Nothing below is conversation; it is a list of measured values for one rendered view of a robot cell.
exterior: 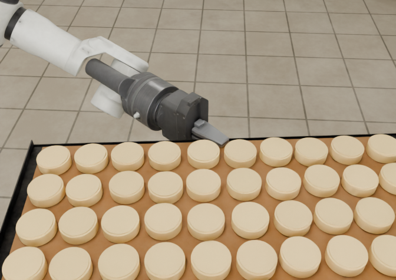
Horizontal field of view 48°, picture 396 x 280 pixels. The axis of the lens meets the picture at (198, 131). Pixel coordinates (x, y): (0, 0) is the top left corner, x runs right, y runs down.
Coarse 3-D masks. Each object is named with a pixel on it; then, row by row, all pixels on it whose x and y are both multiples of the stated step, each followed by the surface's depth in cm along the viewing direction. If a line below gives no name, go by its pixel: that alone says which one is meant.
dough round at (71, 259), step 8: (72, 248) 55; (80, 248) 55; (56, 256) 54; (64, 256) 54; (72, 256) 54; (80, 256) 54; (88, 256) 55; (56, 264) 54; (64, 264) 54; (72, 264) 54; (80, 264) 54; (88, 264) 54; (56, 272) 53; (64, 272) 53; (72, 272) 53; (80, 272) 53; (88, 272) 53
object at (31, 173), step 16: (32, 144) 71; (48, 144) 72; (64, 144) 72; (80, 144) 72; (112, 144) 72; (32, 160) 69; (32, 176) 67; (16, 192) 64; (16, 208) 62; (0, 240) 58; (0, 256) 57; (0, 272) 55
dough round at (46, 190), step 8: (40, 176) 64; (48, 176) 64; (56, 176) 64; (32, 184) 63; (40, 184) 63; (48, 184) 63; (56, 184) 63; (32, 192) 62; (40, 192) 62; (48, 192) 62; (56, 192) 62; (64, 192) 64; (32, 200) 62; (40, 200) 61; (48, 200) 61; (56, 200) 62
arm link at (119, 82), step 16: (96, 64) 80; (112, 64) 83; (112, 80) 77; (128, 80) 77; (144, 80) 78; (96, 96) 83; (112, 96) 81; (128, 96) 78; (112, 112) 82; (128, 112) 80
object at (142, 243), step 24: (144, 144) 72; (72, 168) 68; (144, 168) 68; (192, 168) 68; (216, 168) 68; (264, 168) 68; (288, 168) 68; (336, 168) 68; (144, 192) 64; (264, 192) 64; (336, 192) 64; (384, 192) 64; (312, 216) 61; (96, 240) 58; (144, 240) 58; (168, 240) 58; (192, 240) 58; (216, 240) 58; (240, 240) 58; (264, 240) 58; (312, 240) 58; (360, 240) 58; (48, 264) 56; (96, 264) 56
